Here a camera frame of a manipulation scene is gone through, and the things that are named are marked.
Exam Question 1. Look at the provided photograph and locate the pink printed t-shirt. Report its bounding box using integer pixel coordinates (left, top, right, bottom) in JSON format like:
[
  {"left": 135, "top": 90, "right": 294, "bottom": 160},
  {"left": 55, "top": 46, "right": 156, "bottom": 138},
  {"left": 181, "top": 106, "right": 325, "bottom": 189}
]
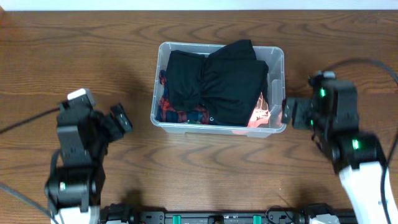
[{"left": 248, "top": 95, "right": 271, "bottom": 128}]

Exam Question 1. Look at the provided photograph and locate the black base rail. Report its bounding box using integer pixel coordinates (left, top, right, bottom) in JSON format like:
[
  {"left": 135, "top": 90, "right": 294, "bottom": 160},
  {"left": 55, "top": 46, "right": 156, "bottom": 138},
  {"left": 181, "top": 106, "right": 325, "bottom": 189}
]
[{"left": 99, "top": 203, "right": 358, "bottom": 224}]

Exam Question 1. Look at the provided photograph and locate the red navy plaid shirt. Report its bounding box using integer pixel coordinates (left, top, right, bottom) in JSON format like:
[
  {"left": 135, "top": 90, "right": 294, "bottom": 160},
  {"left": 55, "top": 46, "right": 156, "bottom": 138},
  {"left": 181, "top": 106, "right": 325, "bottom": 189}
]
[{"left": 155, "top": 70, "right": 214, "bottom": 124}]

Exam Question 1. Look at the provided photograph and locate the left black cable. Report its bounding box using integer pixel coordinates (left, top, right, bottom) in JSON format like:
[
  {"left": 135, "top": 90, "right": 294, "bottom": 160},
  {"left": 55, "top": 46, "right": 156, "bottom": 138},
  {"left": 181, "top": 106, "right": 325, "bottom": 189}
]
[{"left": 0, "top": 107, "right": 62, "bottom": 135}]

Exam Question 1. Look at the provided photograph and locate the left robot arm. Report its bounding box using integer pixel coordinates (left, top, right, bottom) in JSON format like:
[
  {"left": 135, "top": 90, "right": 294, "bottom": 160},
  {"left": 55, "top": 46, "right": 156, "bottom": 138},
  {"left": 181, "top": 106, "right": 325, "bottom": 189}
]
[{"left": 45, "top": 101, "right": 132, "bottom": 216}]

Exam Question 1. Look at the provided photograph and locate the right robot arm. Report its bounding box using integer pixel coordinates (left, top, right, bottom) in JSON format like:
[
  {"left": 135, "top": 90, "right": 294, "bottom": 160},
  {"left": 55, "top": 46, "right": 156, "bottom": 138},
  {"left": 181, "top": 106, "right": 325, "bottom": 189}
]
[{"left": 282, "top": 78, "right": 397, "bottom": 223}]

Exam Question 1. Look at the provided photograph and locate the right black cable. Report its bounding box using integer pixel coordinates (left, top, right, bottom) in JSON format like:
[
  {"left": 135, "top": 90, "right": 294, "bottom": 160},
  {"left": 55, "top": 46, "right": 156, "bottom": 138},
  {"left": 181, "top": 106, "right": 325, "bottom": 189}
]
[{"left": 323, "top": 58, "right": 398, "bottom": 88}]

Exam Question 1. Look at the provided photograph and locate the large black garment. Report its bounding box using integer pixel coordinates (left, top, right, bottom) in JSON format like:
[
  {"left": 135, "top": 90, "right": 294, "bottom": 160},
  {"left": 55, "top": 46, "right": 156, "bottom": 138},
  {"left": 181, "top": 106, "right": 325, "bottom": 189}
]
[{"left": 166, "top": 40, "right": 269, "bottom": 126}]

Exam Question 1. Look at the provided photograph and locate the black cable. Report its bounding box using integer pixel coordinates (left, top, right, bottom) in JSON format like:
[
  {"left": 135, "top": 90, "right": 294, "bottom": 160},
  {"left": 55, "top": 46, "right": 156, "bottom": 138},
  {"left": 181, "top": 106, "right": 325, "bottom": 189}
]
[
  {"left": 0, "top": 107, "right": 62, "bottom": 135},
  {"left": 323, "top": 58, "right": 398, "bottom": 88}
]

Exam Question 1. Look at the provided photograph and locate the clear plastic storage container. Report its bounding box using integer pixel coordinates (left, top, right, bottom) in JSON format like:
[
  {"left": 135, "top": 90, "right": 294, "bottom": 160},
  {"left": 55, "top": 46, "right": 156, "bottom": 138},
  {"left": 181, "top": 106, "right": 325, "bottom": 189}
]
[{"left": 150, "top": 42, "right": 286, "bottom": 138}]

